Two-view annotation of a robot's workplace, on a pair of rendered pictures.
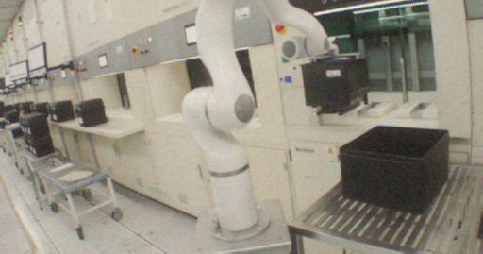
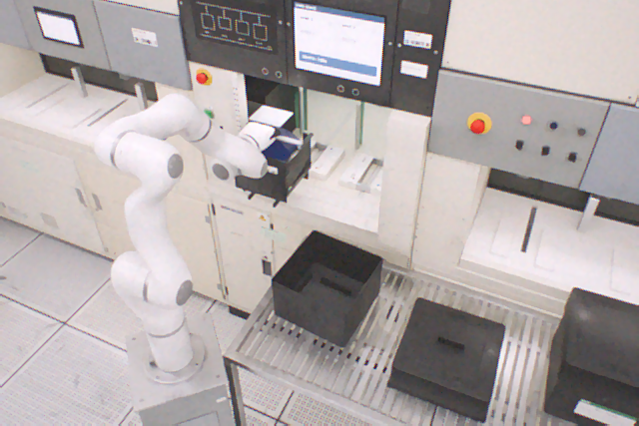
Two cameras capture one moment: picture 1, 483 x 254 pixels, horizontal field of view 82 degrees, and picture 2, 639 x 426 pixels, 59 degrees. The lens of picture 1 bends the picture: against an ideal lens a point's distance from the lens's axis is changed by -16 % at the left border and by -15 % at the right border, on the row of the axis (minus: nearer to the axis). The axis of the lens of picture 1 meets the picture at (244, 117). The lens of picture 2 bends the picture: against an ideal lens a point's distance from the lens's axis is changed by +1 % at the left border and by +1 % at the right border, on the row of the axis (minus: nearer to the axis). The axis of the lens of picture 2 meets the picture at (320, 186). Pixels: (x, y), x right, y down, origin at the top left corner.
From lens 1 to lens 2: 105 cm
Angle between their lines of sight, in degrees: 33
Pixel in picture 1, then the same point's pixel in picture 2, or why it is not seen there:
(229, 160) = (168, 326)
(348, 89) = (285, 188)
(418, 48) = not seen: hidden behind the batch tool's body
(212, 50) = (149, 247)
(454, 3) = (414, 141)
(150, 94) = not seen: outside the picture
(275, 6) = (209, 148)
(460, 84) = (405, 210)
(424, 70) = not seen: hidden behind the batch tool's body
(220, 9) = (155, 210)
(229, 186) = (168, 343)
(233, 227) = (172, 369)
